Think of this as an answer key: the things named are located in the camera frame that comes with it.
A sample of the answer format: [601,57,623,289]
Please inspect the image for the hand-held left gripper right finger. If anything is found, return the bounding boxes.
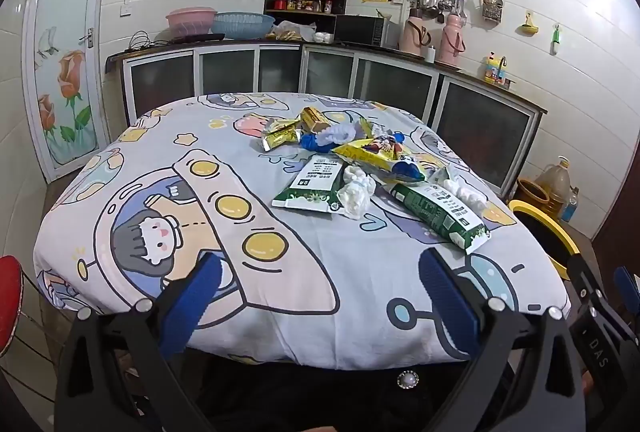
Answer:
[419,247,588,432]

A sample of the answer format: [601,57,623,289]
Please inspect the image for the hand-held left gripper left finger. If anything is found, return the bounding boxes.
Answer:
[55,252,223,432]

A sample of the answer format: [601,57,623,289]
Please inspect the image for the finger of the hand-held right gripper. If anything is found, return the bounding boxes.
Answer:
[613,266,640,314]
[566,252,610,309]

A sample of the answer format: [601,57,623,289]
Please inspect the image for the yellow-rimmed black trash bin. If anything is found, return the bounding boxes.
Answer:
[509,199,583,280]

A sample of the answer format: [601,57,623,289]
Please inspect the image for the blue rubber glove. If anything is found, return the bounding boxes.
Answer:
[300,132,333,154]

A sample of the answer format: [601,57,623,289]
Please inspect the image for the lavender cloth bundle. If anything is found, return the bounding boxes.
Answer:
[320,122,358,148]

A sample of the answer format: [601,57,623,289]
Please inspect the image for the small clear water bottle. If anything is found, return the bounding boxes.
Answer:
[560,187,581,223]

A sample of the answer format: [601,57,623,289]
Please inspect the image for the bulging green white carton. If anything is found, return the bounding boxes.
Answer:
[390,182,492,255]

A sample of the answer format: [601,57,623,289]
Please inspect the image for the cooking oil bottle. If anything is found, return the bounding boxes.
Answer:
[542,156,572,218]

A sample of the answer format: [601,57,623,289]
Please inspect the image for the brown ceramic jar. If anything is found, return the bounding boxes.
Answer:
[515,177,551,213]

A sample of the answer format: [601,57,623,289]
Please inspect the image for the white plastic bag on table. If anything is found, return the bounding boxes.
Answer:
[435,165,488,215]

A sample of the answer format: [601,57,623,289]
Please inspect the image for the cartoon printed tablecloth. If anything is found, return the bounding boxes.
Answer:
[32,91,572,372]

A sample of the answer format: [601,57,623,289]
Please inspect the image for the white crumpled tissue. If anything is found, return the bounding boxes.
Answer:
[337,165,376,218]

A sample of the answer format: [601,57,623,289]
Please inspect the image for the flat green white carton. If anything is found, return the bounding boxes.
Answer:
[272,155,346,214]

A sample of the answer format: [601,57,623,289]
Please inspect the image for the yellow cartoon snack bag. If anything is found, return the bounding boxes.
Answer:
[332,135,426,185]

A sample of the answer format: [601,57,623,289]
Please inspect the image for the yellow foil snack bag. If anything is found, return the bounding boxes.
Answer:
[261,118,303,152]

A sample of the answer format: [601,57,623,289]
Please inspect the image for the crumpled colourful wrapper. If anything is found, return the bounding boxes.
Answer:
[357,116,396,143]

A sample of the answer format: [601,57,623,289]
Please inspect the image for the red stool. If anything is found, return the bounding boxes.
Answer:
[0,256,25,358]

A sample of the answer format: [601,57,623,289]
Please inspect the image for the kitchen counter cabinets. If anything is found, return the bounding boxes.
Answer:
[106,39,548,200]

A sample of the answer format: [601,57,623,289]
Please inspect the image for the black flat cooker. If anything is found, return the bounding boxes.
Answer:
[170,33,226,44]

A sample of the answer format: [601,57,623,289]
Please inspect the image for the pink thermos with maroon lid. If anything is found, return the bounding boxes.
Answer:
[398,6,432,53]

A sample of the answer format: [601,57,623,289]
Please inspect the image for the pink plastic basin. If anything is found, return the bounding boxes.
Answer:
[165,7,217,39]

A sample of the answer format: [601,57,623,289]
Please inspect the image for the blue plastic basket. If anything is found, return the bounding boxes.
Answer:
[212,11,276,40]

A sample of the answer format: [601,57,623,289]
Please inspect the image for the clear plastic food bag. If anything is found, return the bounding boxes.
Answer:
[270,20,317,42]

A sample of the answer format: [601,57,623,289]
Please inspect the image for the black microwave oven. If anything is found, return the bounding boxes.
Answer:
[333,14,396,48]

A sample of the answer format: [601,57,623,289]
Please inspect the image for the glass door with flower print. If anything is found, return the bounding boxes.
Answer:
[22,0,121,183]

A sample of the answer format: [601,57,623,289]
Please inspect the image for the row of red-lidded jars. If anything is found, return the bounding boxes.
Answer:
[272,0,333,14]

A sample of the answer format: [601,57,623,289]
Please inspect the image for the black cables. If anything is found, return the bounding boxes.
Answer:
[129,31,168,50]

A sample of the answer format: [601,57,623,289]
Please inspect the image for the wall chopstick holder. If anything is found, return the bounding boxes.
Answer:
[479,0,504,23]

